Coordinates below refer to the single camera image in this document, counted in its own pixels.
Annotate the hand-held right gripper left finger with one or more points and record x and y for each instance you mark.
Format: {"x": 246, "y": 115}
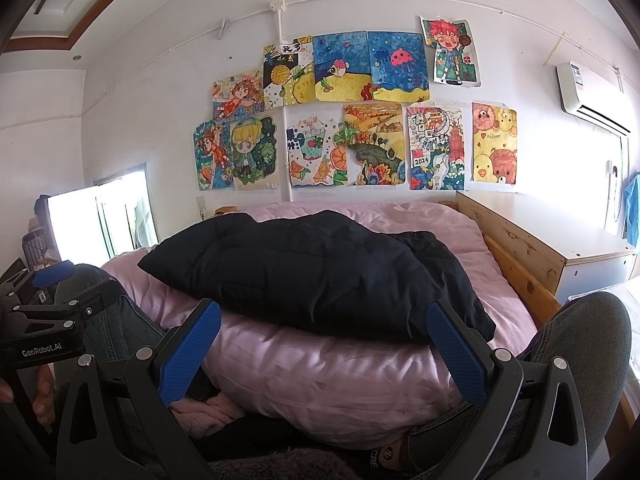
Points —
{"x": 187, "y": 355}

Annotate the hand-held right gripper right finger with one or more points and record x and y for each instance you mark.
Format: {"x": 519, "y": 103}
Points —
{"x": 457, "y": 350}

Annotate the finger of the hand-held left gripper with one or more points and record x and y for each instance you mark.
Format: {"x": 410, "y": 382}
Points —
{"x": 95, "y": 295}
{"x": 55, "y": 272}

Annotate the black puffer jacket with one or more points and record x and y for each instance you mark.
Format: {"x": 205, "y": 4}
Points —
{"x": 300, "y": 275}

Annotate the person's left hand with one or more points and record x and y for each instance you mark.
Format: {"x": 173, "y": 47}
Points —
{"x": 45, "y": 400}

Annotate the dark mesh basket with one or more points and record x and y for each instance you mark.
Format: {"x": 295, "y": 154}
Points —
{"x": 35, "y": 252}

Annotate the person's left leg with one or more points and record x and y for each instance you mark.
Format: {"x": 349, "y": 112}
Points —
{"x": 130, "y": 320}

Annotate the bright window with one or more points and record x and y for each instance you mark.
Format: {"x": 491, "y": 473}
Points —
{"x": 75, "y": 230}

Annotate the pink duvet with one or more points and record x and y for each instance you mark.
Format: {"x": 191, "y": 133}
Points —
{"x": 310, "y": 370}

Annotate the dark fuzzy cloth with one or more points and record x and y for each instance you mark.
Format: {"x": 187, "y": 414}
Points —
{"x": 280, "y": 467}

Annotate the white top wooden cabinet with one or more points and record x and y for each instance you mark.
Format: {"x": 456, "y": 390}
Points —
{"x": 550, "y": 230}

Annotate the blue hanging garment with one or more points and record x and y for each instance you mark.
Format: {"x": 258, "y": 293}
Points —
{"x": 634, "y": 210}

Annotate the ceiling light panel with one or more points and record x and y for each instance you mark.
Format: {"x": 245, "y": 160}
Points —
{"x": 55, "y": 0}

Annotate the white air conditioner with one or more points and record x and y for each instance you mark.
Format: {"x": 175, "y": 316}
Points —
{"x": 595, "y": 95}

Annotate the white conduit junction box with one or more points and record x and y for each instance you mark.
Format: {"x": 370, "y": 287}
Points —
{"x": 278, "y": 5}

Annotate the white wall socket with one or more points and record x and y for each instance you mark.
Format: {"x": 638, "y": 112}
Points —
{"x": 201, "y": 209}

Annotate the white vertical wall conduit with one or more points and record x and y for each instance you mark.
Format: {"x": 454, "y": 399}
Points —
{"x": 288, "y": 195}

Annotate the group of colourful wall drawings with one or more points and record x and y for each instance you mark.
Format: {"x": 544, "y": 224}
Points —
{"x": 385, "y": 145}

